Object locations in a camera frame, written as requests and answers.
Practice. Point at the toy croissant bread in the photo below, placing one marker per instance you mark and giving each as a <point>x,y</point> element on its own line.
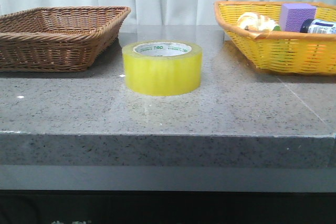
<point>252,21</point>

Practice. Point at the purple foam block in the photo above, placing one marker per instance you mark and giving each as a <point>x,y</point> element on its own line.
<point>292,15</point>

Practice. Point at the yellow tape roll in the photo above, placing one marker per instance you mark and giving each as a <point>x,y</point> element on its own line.
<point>162,68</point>

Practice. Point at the brown wicker basket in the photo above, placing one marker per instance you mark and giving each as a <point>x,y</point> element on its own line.
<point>58,39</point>

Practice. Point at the black jar with label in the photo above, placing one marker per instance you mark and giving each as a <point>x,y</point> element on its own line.
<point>317,26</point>

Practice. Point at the yellow woven basket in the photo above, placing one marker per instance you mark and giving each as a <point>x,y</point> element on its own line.
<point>277,51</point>

